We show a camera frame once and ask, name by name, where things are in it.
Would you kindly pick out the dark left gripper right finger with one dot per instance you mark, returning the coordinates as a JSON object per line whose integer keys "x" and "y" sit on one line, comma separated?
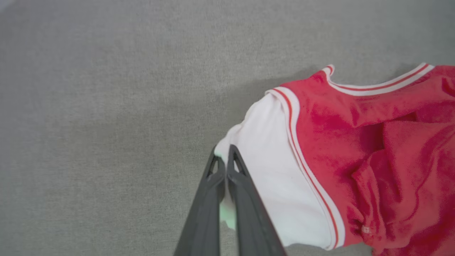
{"x": 249, "y": 213}

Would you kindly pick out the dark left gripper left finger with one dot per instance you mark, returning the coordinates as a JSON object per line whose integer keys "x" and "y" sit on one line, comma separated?
{"x": 204, "y": 213}

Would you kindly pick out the red and white jersey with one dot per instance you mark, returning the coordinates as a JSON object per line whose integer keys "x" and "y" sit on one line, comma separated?
{"x": 355, "y": 149}

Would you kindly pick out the grey fabric sofa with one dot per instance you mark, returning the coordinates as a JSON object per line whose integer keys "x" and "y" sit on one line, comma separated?
{"x": 106, "y": 106}

